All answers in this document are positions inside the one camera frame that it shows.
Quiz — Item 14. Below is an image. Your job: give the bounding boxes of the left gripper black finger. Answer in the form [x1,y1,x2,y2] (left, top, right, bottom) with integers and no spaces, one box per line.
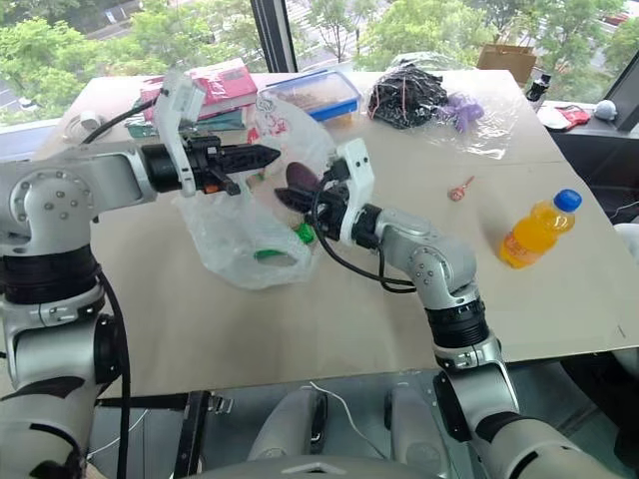
[207,167,243,198]
[218,143,283,174]

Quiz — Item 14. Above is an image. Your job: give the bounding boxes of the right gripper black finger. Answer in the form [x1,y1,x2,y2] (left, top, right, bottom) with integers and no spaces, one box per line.
[273,187,317,215]

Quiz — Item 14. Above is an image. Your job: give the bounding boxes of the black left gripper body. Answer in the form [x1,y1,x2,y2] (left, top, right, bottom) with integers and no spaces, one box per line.
[181,134,225,196]

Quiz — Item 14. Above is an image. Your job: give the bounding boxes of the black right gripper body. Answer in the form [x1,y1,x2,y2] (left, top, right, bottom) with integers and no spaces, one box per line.
[311,183,350,237]

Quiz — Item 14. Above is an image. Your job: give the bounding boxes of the dark purple oval item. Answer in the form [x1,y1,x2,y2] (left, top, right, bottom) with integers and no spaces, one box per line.
[285,161,321,194]

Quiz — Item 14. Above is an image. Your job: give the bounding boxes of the translucent white plastic bag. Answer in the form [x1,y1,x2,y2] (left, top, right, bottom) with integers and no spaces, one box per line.
[171,93,339,292]

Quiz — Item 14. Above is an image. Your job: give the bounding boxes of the clear plastic bag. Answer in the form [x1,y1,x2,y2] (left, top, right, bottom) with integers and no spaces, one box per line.
[367,51,521,162]

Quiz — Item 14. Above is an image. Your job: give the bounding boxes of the teal book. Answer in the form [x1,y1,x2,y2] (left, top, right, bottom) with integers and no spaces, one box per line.
[126,106,247,140]

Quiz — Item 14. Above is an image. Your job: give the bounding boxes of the pink book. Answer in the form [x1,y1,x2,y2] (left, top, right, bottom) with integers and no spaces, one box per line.
[140,58,260,122]

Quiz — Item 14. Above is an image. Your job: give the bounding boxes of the blue-lidded clear food container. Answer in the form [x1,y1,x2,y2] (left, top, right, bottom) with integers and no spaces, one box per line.
[258,69,362,124]

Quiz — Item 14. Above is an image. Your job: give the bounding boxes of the white power adapter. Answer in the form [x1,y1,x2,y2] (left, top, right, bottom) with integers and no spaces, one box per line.
[63,110,107,144]

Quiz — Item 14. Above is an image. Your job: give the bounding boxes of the small pink wrapped candy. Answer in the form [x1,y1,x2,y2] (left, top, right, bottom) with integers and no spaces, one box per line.
[447,175,476,203]

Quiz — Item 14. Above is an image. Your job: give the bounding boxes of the black bundle with red bands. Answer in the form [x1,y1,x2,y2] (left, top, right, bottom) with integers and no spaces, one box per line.
[367,66,451,131]

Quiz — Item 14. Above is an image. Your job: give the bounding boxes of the purple crumpled item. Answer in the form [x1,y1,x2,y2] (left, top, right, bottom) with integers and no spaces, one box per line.
[438,91,485,134]

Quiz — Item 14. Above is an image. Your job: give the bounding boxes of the orange juice bottle blue cap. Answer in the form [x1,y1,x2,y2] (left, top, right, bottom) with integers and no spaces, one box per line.
[498,188,584,270]

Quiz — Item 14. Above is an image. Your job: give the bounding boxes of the silver robot leg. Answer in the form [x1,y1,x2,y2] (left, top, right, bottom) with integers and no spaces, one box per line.
[246,384,329,463]
[382,382,451,476]

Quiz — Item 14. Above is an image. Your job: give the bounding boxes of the cardboard box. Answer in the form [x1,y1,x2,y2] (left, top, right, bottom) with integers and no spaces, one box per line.
[475,43,538,85]

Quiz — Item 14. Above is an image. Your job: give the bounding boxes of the red and white cloth item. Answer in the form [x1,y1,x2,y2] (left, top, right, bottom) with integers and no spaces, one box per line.
[540,104,593,133]

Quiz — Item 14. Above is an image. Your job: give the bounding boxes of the black side desk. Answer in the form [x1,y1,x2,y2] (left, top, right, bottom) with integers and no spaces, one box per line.
[547,128,639,227]

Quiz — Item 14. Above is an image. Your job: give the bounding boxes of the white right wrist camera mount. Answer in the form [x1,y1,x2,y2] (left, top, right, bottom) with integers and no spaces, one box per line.
[326,138,377,245]

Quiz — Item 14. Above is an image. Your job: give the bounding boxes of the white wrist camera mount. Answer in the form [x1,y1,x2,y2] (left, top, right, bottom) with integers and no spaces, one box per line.
[326,138,377,245]
[152,74,208,199]

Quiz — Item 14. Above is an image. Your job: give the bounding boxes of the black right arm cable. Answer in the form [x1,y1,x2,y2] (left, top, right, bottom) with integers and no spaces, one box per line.
[308,192,418,294]

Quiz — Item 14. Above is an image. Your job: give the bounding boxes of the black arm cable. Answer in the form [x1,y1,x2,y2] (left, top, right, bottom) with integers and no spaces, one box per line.
[308,192,418,294]
[81,97,162,479]

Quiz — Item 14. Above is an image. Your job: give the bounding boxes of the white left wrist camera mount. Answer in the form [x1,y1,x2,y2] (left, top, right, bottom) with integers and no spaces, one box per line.
[152,74,208,199]

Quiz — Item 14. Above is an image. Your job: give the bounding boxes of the dark window frame post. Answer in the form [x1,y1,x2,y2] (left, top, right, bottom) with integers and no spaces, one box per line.
[249,0,300,75]

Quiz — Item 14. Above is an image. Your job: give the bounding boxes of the thin white wire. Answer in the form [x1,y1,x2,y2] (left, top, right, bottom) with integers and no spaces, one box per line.
[309,380,386,459]

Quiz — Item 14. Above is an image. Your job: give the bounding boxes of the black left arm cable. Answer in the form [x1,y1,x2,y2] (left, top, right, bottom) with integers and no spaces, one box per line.
[81,97,162,479]

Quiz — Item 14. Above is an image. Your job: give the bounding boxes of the black table frame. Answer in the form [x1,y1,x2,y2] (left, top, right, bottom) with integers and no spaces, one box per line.
[96,390,212,479]

